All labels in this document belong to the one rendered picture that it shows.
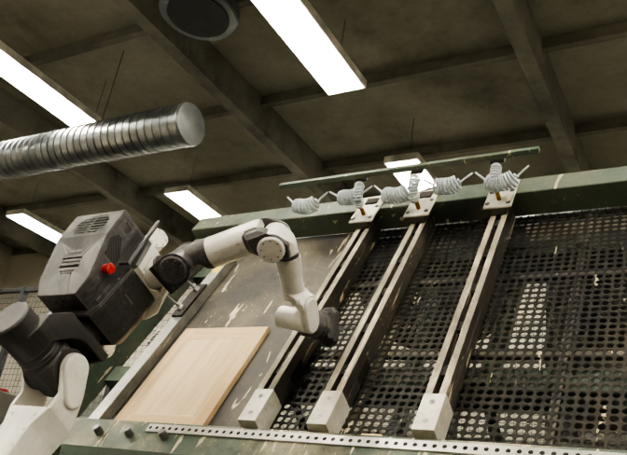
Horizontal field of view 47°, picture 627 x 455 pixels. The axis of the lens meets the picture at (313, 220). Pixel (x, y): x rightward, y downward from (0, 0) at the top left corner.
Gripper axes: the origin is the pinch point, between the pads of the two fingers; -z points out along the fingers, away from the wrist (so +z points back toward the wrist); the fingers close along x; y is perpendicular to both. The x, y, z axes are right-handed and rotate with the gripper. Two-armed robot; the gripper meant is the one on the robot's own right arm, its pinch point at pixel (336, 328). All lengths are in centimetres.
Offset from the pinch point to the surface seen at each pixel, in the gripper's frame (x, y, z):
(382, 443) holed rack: -33, -32, 32
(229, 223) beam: 53, 81, -45
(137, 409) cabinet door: -28, 62, 21
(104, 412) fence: -29, 72, 26
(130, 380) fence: -18, 72, 15
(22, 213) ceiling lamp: 184, 616, -331
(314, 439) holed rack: -32.8, -12.4, 31.7
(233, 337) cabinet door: -1.8, 43.0, -3.4
